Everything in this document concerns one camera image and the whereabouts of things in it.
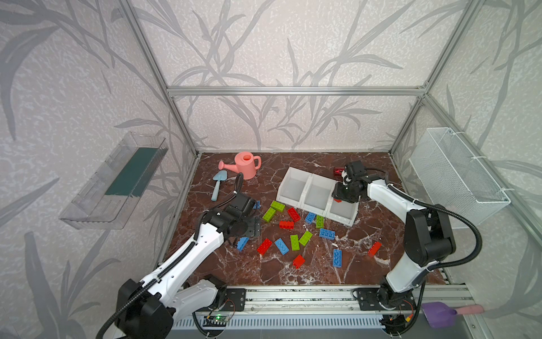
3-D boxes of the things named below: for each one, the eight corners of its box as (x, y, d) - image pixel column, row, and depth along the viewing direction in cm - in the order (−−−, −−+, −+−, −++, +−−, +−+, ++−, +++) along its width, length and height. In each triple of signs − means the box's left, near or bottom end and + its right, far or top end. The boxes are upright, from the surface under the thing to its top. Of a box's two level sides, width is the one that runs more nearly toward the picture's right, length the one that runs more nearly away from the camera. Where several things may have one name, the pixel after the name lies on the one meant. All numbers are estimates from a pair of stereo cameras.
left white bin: (275, 203, 102) (274, 194, 96) (287, 175, 113) (287, 166, 107) (299, 211, 99) (300, 202, 93) (310, 182, 110) (311, 173, 104)
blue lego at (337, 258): (333, 267, 83) (334, 265, 81) (333, 250, 87) (334, 248, 85) (340, 268, 83) (342, 266, 80) (340, 251, 87) (341, 249, 85)
